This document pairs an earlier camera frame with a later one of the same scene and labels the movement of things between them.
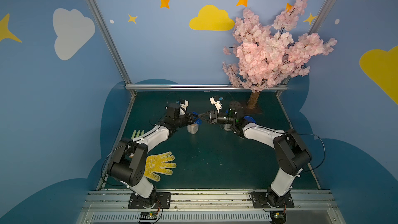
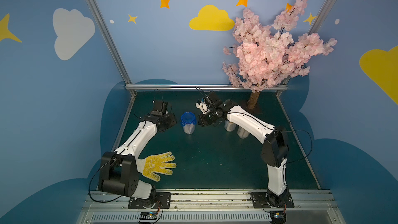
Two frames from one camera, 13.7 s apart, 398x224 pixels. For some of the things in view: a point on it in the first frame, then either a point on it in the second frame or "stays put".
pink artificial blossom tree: (265, 56) stays put
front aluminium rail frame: (211, 206) stays put
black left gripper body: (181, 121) → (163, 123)
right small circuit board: (278, 217) stays put
